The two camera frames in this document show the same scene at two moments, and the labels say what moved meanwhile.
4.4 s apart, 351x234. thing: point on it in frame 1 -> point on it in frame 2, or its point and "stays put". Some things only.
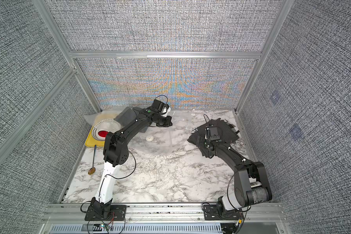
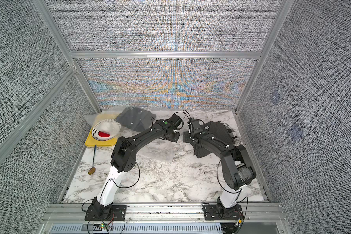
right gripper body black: x=206 y=143 -> x=188 y=137
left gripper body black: x=163 y=122 -> x=174 y=137
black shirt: x=206 y=137 -> x=137 y=119
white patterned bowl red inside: x=101 y=129 stays put
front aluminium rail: x=165 y=214 stays put
